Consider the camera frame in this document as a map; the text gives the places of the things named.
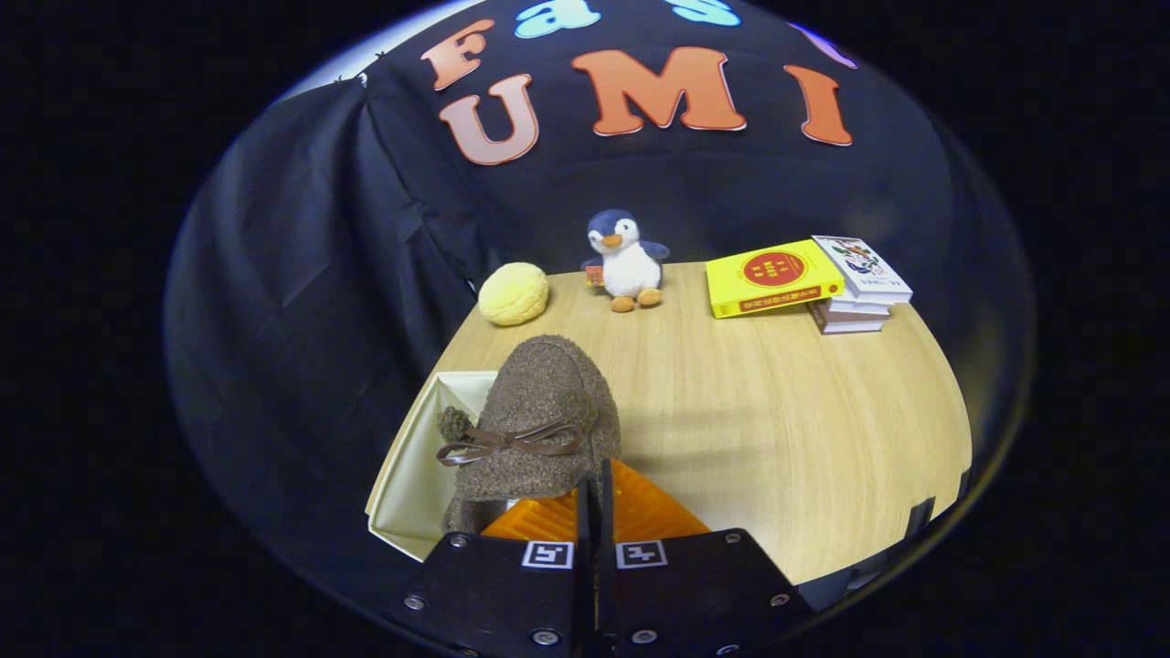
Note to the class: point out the thin white book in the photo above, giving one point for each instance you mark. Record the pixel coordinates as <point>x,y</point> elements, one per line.
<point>864,308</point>

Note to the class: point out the yellow bun-shaped plush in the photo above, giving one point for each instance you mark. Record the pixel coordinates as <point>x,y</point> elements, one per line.
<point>514,294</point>

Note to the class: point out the penguin plush toy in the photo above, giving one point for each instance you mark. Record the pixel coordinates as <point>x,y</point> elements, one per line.
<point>629,265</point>

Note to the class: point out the white illustrated book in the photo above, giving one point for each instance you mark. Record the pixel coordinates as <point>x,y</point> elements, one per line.
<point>864,270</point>

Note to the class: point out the brown fuzzy shoe with bow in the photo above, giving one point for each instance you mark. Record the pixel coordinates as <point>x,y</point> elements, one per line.
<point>548,393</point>

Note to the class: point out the black bracket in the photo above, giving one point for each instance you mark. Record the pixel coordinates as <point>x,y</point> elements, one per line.
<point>920,516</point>

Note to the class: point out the yellow book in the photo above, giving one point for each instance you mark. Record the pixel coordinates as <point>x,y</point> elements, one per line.
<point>772,279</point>

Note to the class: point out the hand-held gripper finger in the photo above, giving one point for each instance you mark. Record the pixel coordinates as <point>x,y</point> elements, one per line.
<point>605,548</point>
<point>585,567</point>

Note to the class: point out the beige fabric storage box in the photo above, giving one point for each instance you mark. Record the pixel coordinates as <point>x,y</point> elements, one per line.
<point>411,493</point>

